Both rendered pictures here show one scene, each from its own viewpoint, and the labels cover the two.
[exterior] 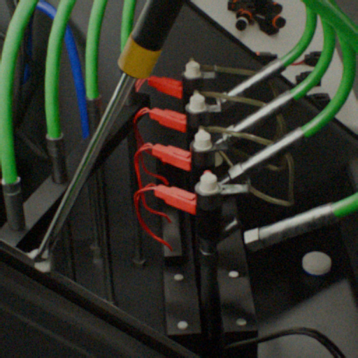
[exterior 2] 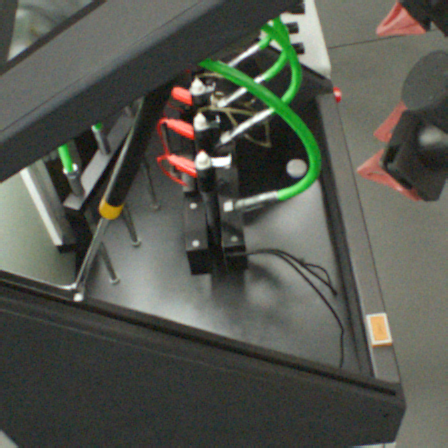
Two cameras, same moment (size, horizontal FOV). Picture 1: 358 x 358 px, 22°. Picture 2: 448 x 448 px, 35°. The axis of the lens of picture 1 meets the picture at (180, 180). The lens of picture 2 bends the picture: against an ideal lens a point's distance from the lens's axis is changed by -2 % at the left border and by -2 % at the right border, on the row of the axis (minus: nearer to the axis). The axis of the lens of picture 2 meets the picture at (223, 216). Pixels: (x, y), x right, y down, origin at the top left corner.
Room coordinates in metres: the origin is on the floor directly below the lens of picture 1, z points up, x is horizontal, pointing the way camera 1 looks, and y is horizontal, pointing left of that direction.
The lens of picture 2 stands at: (0.07, -0.11, 1.96)
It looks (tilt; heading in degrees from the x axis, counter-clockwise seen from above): 53 degrees down; 5
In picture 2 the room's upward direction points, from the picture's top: 9 degrees counter-clockwise
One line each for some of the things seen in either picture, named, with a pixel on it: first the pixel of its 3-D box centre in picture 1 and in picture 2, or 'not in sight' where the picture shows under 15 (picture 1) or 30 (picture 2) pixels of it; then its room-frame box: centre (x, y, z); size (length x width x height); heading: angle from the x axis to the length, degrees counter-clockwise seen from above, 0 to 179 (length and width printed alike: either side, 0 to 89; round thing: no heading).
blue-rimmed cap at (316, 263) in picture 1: (316, 263); (296, 168); (1.00, -0.19, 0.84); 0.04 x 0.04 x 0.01
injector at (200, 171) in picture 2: (218, 264); (216, 203); (0.78, -0.04, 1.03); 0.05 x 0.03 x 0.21; 93
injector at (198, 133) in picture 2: (212, 219); (213, 166); (0.86, -0.04, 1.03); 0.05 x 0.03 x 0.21; 93
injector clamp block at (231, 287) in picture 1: (201, 278); (213, 194); (0.90, -0.02, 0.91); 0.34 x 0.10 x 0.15; 3
